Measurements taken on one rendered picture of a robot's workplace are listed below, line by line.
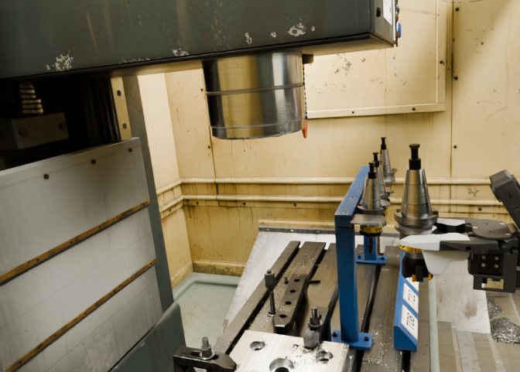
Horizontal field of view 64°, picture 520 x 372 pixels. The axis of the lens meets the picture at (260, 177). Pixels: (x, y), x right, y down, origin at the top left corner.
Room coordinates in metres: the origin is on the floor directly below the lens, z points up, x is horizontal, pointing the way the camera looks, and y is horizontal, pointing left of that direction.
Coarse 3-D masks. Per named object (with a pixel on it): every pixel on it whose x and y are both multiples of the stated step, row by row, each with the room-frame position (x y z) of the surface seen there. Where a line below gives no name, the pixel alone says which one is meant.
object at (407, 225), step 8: (400, 208) 0.61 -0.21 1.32; (432, 208) 0.60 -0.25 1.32; (400, 216) 0.58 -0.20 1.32; (432, 216) 0.56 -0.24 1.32; (400, 224) 0.58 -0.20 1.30; (408, 224) 0.57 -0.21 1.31; (416, 224) 0.56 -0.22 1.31; (424, 224) 0.56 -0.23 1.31; (432, 224) 0.57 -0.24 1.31; (400, 232) 0.58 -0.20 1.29; (408, 232) 0.57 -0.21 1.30; (416, 232) 0.56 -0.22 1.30; (424, 232) 0.56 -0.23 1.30; (432, 232) 0.56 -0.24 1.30
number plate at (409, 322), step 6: (402, 306) 0.91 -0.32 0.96; (402, 312) 0.88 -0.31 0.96; (408, 312) 0.90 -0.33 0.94; (402, 318) 0.86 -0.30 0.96; (408, 318) 0.88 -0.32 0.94; (414, 318) 0.90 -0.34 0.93; (402, 324) 0.85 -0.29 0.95; (408, 324) 0.86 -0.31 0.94; (414, 324) 0.88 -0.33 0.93; (408, 330) 0.84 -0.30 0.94; (414, 330) 0.86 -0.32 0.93; (414, 336) 0.84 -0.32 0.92
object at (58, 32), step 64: (0, 0) 0.71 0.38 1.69; (64, 0) 0.67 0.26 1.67; (128, 0) 0.62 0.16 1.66; (192, 0) 0.59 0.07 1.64; (256, 0) 0.55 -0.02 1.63; (320, 0) 0.52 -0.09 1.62; (0, 64) 0.73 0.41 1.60; (64, 64) 0.68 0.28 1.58; (128, 64) 0.64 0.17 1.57; (192, 64) 0.74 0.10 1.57
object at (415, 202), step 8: (408, 168) 0.59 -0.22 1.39; (408, 176) 0.58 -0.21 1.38; (416, 176) 0.58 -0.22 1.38; (424, 176) 0.58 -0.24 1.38; (408, 184) 0.58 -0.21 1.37; (416, 184) 0.57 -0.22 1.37; (424, 184) 0.57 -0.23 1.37; (408, 192) 0.58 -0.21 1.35; (416, 192) 0.57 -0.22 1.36; (424, 192) 0.57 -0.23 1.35; (408, 200) 0.58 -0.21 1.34; (416, 200) 0.57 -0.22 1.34; (424, 200) 0.57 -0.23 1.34; (408, 208) 0.58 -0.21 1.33; (416, 208) 0.57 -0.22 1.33; (424, 208) 0.57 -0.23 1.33; (408, 216) 0.57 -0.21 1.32; (416, 216) 0.57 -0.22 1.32; (424, 216) 0.57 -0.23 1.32
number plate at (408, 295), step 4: (404, 284) 1.02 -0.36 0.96; (404, 288) 0.99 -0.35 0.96; (408, 288) 1.01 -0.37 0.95; (404, 292) 0.97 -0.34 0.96; (408, 292) 0.99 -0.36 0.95; (412, 292) 1.01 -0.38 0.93; (404, 296) 0.96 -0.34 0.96; (408, 296) 0.97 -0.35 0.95; (412, 296) 0.99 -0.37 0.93; (416, 296) 1.00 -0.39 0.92; (408, 300) 0.95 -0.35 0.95; (412, 300) 0.97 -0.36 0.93; (416, 300) 0.99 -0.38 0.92; (412, 304) 0.95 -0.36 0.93; (416, 304) 0.97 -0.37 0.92; (412, 308) 0.94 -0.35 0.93; (416, 308) 0.95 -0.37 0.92; (416, 312) 0.94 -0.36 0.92
